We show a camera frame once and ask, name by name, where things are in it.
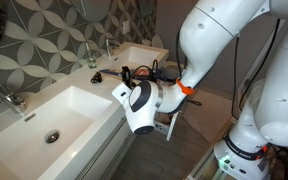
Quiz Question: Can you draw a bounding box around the white open vanity drawer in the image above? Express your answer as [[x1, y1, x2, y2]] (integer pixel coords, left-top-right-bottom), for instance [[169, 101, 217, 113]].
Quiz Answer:
[[153, 59, 188, 142]]

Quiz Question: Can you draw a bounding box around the chrome sink drain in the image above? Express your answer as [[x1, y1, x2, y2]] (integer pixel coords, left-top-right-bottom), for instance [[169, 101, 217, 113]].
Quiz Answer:
[[43, 129, 61, 144]]

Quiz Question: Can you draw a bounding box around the wooden robot mount table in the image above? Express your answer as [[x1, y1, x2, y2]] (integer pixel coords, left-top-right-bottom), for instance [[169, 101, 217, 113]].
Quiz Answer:
[[183, 126, 288, 180]]

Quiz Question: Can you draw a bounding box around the black hair clip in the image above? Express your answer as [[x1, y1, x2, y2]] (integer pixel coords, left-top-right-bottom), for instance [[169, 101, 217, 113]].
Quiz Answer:
[[90, 70, 103, 84]]

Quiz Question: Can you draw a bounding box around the white wall switch plate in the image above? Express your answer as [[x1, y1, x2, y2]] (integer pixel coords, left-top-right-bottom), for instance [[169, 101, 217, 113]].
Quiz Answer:
[[122, 19, 131, 35]]

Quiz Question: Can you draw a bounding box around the clear soap dispenser bottle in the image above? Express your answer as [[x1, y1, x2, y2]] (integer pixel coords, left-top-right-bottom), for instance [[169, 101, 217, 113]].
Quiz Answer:
[[84, 42, 98, 69]]

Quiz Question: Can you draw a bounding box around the orange cable strap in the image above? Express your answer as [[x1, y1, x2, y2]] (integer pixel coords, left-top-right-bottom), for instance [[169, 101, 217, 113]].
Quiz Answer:
[[175, 78, 196, 96], [255, 144, 269, 161]]

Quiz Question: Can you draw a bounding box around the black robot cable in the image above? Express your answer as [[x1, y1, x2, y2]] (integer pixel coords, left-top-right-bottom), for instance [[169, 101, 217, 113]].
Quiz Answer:
[[130, 18, 282, 113]]

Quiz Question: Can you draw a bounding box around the chrome faucet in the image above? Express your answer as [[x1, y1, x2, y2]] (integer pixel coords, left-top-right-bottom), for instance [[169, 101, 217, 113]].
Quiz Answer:
[[0, 87, 28, 114], [104, 37, 122, 61]]

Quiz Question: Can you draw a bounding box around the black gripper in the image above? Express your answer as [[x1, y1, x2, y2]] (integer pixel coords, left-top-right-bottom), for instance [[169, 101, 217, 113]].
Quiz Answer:
[[121, 65, 160, 90]]

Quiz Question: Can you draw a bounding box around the blue electric toothbrush box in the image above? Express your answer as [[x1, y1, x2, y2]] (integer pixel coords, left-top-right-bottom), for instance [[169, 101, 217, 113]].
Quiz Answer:
[[98, 68, 124, 79]]

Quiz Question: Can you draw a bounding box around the white vanity cabinet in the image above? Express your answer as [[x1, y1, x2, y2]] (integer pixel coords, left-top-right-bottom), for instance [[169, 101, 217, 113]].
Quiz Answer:
[[0, 41, 172, 180]]

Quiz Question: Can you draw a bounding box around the white rectangular sink basin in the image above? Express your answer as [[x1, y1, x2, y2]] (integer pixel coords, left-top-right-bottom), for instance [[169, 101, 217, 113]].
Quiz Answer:
[[112, 45, 169, 73], [0, 85, 113, 180]]

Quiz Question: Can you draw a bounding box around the beige bath mat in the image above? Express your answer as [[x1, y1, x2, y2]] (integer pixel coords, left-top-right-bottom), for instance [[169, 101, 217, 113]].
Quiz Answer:
[[183, 88, 238, 144]]

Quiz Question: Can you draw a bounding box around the steel closed drawer handle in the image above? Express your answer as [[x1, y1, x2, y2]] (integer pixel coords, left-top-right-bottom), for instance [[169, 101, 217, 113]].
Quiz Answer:
[[100, 136, 135, 180], [75, 116, 129, 180]]

